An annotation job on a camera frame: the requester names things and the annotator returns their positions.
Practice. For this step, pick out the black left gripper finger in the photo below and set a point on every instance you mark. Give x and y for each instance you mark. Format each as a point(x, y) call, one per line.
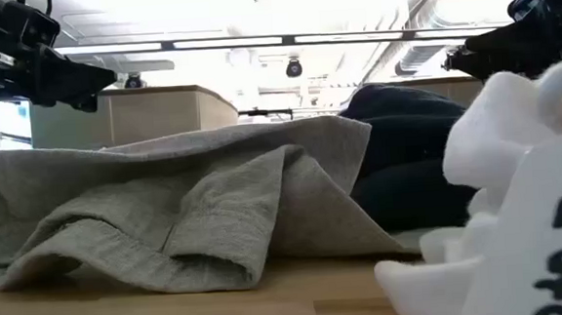
point(76, 79)
point(86, 104)

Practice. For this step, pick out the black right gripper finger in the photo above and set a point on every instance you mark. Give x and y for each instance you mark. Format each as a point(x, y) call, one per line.
point(457, 62)
point(523, 47)

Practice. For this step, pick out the dark navy garment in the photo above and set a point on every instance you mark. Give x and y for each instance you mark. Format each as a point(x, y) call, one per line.
point(407, 145)

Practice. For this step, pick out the grey garment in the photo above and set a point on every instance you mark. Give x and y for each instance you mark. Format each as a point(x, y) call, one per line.
point(166, 203)

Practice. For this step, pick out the white garment with black print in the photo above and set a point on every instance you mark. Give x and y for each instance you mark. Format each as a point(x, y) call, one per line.
point(505, 222)

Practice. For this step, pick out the black horizontal bar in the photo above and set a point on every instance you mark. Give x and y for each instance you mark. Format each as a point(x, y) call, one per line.
point(263, 112)

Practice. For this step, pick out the black round camera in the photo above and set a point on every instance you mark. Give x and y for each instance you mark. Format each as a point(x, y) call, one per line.
point(133, 81)
point(293, 68)

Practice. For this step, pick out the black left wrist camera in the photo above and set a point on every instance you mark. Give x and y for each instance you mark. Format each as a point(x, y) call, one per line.
point(33, 26)

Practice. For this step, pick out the black overhead frame rail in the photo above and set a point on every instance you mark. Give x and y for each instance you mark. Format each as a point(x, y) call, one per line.
point(288, 40)

